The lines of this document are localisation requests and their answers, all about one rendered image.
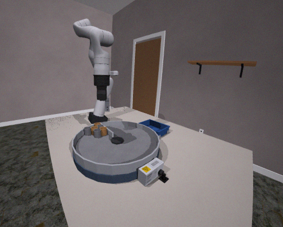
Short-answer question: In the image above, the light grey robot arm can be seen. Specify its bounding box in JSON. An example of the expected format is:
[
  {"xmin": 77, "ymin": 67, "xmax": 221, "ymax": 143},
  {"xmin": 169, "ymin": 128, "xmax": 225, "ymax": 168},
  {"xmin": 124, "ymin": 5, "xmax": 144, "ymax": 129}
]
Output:
[{"xmin": 73, "ymin": 19, "xmax": 114, "ymax": 117}]

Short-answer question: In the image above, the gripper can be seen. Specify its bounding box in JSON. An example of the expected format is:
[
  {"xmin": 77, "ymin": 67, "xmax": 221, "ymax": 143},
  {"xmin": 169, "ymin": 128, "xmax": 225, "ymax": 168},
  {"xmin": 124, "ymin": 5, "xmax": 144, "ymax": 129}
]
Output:
[{"xmin": 94, "ymin": 64, "xmax": 118, "ymax": 112}]

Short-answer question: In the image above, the blue square tray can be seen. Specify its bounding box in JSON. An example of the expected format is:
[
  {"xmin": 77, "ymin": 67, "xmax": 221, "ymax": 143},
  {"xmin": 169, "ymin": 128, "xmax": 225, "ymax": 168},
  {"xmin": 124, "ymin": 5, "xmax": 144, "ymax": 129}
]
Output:
[{"xmin": 139, "ymin": 119, "xmax": 170, "ymax": 138}]

